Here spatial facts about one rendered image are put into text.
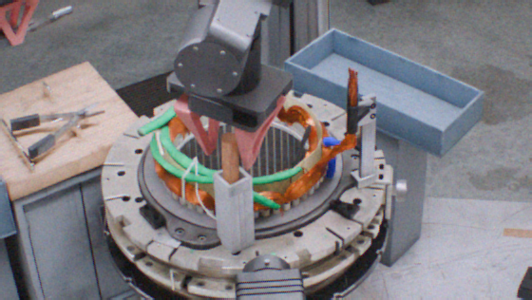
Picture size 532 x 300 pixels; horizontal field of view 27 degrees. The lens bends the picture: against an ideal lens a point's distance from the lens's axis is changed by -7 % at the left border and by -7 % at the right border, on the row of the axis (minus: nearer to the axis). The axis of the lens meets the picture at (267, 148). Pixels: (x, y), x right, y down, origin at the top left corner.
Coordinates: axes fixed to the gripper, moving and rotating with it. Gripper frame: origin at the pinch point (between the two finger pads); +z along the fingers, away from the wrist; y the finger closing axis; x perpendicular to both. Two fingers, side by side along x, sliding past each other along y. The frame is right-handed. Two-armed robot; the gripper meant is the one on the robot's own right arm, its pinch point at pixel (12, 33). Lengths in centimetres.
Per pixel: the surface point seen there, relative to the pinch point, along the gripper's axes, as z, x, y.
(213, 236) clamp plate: 8.5, 6.8, 38.1
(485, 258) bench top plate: 40, 54, 34
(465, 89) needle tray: 12, 51, 28
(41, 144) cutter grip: 9.2, -2.0, 11.9
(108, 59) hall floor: 116, 81, -157
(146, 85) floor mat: 115, 83, -135
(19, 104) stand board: 11.9, 0.1, -1.6
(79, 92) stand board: 11.8, 8.2, 1.0
